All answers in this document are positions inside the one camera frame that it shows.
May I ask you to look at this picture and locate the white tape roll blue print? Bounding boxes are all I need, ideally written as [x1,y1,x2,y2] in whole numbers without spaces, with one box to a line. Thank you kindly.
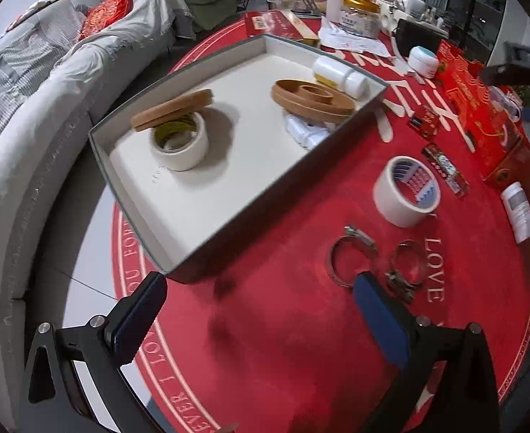
[373,156,441,229]

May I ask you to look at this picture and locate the white pill bottle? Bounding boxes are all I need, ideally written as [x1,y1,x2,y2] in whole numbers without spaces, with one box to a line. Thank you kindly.
[501,182,530,244]

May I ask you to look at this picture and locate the red cardboard box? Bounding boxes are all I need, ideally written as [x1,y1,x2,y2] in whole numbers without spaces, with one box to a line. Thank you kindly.
[436,40,530,202]

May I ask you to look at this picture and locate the grey covered sofa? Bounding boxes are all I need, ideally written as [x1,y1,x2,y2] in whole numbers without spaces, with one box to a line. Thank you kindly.
[0,0,194,430]

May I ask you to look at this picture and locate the narrow red lighter box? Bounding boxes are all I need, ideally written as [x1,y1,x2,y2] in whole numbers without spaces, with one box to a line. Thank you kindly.
[422,143,469,197]

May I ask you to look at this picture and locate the flat red gift box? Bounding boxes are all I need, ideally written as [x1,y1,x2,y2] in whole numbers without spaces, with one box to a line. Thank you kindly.
[243,10,320,47]

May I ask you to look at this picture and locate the white cream jar teal lid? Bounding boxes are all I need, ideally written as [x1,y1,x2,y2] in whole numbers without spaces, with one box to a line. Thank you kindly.
[407,46,439,79]

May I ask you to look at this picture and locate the white power plug adapter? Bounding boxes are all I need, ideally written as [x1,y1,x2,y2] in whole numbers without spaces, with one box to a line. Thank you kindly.
[284,113,331,150]

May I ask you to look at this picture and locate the grey rectangular tray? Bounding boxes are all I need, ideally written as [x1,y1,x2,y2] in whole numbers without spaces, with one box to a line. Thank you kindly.
[89,35,387,284]

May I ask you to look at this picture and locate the black box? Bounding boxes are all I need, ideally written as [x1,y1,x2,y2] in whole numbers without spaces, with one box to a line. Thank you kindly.
[393,19,448,57]

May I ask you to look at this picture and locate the steel hose clamp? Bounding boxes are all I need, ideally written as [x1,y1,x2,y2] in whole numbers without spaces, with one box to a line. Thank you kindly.
[327,225,379,289]
[386,240,427,304]

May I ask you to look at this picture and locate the red embroidered cushion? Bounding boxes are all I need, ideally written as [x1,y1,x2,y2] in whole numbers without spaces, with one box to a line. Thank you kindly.
[79,0,133,40]

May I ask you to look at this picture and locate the red round table mat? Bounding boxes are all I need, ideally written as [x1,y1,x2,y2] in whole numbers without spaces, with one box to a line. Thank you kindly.
[110,17,530,433]

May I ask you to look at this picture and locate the white bottle yellow label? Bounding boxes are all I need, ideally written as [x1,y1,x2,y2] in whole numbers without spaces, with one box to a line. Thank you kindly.
[312,56,369,100]

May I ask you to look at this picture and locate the white crumpled paper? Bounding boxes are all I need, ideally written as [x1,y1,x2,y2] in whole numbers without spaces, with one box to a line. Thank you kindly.
[318,17,391,58]

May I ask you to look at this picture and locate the red cigarette box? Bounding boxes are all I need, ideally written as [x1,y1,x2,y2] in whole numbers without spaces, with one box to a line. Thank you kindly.
[408,106,440,140]

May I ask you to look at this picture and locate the yellow-core tape roll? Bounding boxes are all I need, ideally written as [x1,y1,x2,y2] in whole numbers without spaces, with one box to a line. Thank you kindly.
[149,111,209,172]

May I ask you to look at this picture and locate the gold lid glass jar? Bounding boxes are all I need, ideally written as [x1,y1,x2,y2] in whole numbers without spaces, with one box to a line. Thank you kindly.
[338,0,382,39]

